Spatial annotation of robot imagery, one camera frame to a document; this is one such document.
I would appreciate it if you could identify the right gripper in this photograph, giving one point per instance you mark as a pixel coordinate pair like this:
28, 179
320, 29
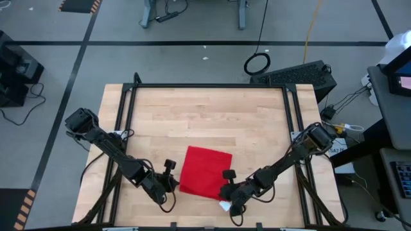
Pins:
239, 194

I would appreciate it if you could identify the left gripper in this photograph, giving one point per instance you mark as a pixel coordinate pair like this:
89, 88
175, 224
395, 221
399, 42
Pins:
159, 186

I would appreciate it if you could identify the white napkin tag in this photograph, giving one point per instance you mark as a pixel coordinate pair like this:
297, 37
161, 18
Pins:
225, 206

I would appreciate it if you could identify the red cloth napkin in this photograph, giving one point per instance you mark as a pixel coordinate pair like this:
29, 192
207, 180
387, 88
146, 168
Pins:
202, 173

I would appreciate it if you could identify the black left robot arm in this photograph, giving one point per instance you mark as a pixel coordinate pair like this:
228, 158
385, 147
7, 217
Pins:
109, 150

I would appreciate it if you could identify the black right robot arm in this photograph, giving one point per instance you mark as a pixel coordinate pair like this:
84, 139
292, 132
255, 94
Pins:
289, 160

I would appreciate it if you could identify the white paper sheet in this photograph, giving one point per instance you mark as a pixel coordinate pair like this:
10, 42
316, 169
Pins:
345, 168

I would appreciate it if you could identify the black power brick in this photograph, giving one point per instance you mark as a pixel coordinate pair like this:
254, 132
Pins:
328, 113

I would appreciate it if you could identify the black computer tower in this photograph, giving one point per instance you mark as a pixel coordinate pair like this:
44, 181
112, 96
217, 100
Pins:
295, 75

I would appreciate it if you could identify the black desk beam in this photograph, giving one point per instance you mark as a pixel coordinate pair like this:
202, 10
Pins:
363, 149

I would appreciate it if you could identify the black caster wheel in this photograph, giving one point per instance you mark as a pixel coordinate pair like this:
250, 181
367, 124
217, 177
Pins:
381, 216

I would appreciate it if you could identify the grey keyboard desk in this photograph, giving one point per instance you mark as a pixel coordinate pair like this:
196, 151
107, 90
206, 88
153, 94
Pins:
385, 179

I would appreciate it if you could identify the black orange hazard mat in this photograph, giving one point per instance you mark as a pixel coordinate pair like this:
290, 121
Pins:
9, 208
78, 5

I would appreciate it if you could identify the black power strip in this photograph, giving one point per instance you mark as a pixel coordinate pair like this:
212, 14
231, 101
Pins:
167, 16

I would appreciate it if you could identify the grey desk leg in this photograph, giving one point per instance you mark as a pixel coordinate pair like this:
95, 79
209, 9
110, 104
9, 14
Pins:
242, 16
147, 14

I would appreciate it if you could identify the black keyboard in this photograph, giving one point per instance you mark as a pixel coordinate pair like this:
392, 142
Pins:
403, 179

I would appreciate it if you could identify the grey desk top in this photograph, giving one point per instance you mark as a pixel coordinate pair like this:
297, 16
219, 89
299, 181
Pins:
395, 118

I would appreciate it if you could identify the black equipment case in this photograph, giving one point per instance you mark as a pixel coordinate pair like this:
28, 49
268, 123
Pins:
16, 64

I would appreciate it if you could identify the black laptop computer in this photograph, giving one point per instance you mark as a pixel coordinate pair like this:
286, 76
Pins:
393, 85

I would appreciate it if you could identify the white plastic bag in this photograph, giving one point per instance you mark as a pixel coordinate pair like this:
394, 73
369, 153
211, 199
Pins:
396, 45

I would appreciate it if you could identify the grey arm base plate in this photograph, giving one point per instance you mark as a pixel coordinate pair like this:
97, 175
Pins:
295, 135

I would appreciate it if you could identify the black metal table frame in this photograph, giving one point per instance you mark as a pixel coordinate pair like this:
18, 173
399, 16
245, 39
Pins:
205, 85

